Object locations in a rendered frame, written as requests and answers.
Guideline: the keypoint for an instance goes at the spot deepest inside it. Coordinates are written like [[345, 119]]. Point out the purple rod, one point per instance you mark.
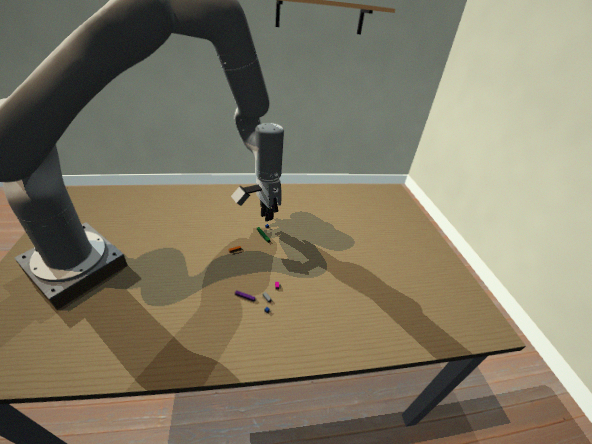
[[246, 296]]

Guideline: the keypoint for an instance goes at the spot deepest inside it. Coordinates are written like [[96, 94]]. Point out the green rod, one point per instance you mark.
[[263, 234]]

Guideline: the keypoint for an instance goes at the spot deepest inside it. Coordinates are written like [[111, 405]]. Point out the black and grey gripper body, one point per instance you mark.
[[270, 189]]

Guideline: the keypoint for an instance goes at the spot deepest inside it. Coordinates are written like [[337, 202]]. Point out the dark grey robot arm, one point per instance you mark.
[[118, 36]]

